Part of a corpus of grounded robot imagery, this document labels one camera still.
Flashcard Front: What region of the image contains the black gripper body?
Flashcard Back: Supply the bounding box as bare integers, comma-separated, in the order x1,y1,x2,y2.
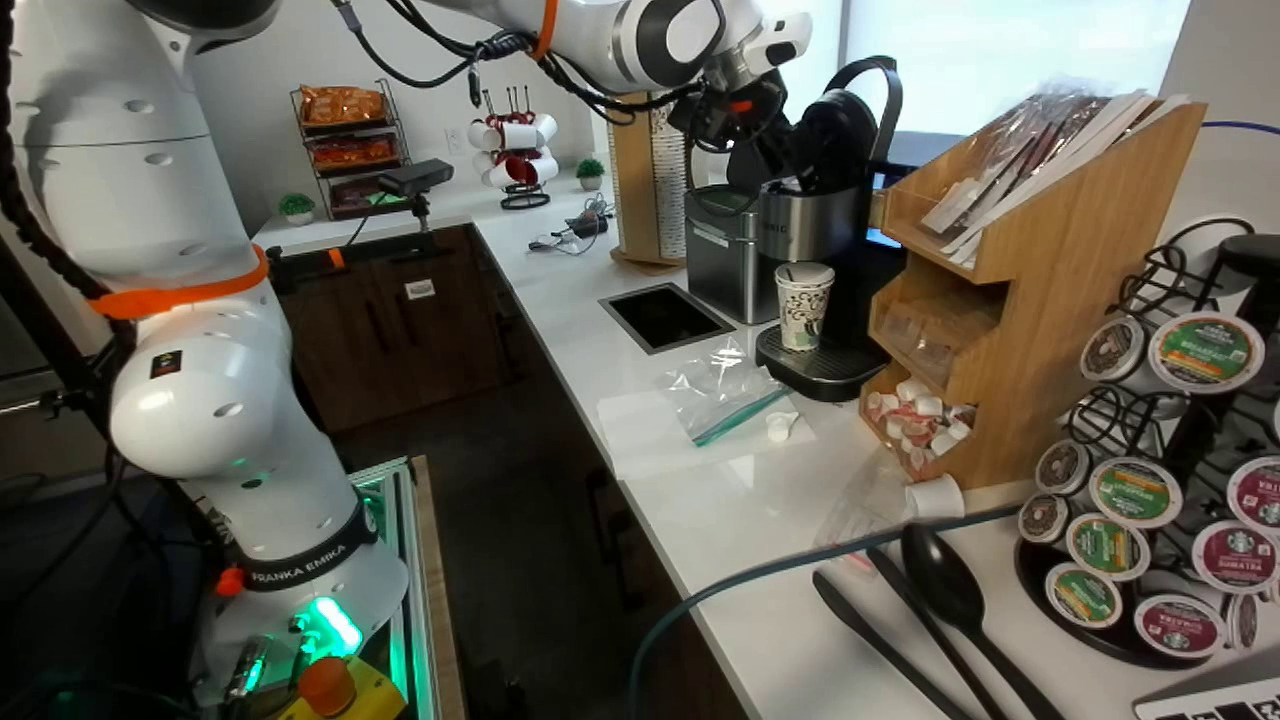
670,77,795,152

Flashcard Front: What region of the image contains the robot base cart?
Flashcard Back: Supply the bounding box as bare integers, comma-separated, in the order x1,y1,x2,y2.
198,453,471,720

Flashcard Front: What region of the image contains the black silver pod coffee machine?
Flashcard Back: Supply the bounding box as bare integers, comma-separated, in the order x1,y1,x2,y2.
754,51,922,402

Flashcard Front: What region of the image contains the patterned paper coffee cup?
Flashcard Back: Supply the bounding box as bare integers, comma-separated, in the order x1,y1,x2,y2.
774,258,841,357

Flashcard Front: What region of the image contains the dark label coffee pod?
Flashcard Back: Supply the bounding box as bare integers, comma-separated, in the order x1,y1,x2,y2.
1031,436,1096,501
1018,493,1077,549
1077,310,1152,391

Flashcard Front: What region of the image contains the green label coffee pod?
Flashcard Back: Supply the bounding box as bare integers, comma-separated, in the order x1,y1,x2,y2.
1039,561,1128,630
1149,306,1268,398
1060,512,1158,587
1086,457,1189,537

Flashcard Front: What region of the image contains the red label coffee pod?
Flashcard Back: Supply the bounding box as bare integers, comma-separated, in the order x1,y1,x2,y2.
1223,453,1280,539
1189,516,1280,597
1131,591,1228,665

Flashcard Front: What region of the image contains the wooden cup dispenser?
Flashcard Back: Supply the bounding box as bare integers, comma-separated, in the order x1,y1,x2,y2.
606,110,694,269

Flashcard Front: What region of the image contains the mug rack with white mugs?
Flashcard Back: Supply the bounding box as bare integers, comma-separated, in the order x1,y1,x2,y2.
466,80,565,216

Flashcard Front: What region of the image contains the clear plastic zip bag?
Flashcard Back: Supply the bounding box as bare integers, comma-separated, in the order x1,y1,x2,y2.
656,336,795,453

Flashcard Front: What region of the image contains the bundle of tea packets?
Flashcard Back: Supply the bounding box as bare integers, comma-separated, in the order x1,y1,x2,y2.
915,83,1160,262

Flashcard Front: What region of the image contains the small loose creamer cup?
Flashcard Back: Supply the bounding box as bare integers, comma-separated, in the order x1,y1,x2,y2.
761,406,807,448

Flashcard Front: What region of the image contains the pile of creamer cups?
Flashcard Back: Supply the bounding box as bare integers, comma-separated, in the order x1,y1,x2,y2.
860,377,982,473

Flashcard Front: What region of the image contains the wooden condiment organizer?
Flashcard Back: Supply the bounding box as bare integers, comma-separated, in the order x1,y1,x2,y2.
855,93,1211,493

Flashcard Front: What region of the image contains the dark wooden cabinet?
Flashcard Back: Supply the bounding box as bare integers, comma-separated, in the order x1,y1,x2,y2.
269,218,522,438

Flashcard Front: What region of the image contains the black plastic spoon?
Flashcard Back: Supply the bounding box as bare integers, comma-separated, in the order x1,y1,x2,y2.
897,520,1070,720

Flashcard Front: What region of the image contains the black plastic fork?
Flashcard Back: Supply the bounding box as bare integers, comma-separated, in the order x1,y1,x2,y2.
864,539,1013,720

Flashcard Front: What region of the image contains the black plastic knife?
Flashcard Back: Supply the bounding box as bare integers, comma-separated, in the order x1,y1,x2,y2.
807,569,984,720

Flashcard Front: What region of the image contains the orange emergency stop button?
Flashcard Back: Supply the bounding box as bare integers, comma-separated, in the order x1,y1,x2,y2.
293,651,364,720

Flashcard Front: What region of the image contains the window with white frame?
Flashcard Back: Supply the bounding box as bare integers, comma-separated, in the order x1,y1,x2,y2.
774,0,1199,141

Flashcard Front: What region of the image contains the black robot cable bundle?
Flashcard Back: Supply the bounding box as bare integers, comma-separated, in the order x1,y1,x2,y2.
328,0,732,129

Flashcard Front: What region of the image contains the black stereo camera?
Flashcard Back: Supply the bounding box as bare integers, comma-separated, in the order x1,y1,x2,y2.
378,154,461,233

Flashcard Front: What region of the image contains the wire snack shelf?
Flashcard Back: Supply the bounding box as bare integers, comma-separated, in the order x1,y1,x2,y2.
287,80,411,218

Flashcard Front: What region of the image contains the long camera cable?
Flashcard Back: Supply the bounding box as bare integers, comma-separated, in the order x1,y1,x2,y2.
620,501,1023,720

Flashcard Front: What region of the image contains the black wire pod carousel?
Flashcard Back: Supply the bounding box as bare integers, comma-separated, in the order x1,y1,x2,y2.
1013,216,1280,670

